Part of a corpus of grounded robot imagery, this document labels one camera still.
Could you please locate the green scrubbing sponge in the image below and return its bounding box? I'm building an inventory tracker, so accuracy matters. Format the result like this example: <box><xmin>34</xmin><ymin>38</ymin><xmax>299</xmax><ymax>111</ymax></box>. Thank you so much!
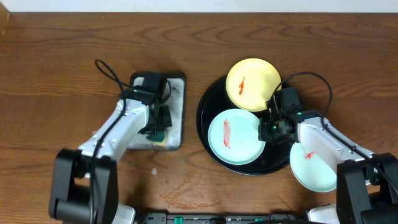
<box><xmin>146</xmin><ymin>131</ymin><xmax>167</xmax><ymax>146</ymax></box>

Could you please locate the mint plate with long stain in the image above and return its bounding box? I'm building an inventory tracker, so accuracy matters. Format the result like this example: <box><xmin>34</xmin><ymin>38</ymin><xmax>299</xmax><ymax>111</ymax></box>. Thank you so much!
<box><xmin>208</xmin><ymin>109</ymin><xmax>266</xmax><ymax>165</ymax></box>

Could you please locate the yellow plate with red stain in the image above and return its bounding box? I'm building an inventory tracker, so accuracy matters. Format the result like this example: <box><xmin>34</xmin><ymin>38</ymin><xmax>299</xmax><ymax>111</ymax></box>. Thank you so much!
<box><xmin>226</xmin><ymin>58</ymin><xmax>281</xmax><ymax>112</ymax></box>

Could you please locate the black rectangular soapy water tray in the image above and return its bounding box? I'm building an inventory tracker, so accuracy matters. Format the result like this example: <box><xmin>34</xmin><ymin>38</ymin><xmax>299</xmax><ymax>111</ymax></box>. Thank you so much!
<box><xmin>128</xmin><ymin>72</ymin><xmax>185</xmax><ymax>151</ymax></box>

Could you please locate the round black tray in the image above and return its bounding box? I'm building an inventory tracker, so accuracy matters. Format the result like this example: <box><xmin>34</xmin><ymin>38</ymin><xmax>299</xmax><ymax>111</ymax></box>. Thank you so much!
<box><xmin>197</xmin><ymin>76</ymin><xmax>292</xmax><ymax>175</ymax></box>

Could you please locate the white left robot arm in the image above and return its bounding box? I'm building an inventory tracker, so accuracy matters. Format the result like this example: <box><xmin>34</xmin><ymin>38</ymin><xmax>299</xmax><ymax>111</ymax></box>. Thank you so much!
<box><xmin>49</xmin><ymin>89</ymin><xmax>162</xmax><ymax>223</ymax></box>

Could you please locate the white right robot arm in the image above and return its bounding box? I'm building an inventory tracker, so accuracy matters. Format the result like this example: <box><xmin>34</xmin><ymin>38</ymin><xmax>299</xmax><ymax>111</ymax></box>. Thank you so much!
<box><xmin>259</xmin><ymin>108</ymin><xmax>397</xmax><ymax>223</ymax></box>

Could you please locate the mint plate with small stain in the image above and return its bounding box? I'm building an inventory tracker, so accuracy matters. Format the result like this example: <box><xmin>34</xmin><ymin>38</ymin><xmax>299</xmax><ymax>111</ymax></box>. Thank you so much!
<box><xmin>290</xmin><ymin>142</ymin><xmax>336</xmax><ymax>193</ymax></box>

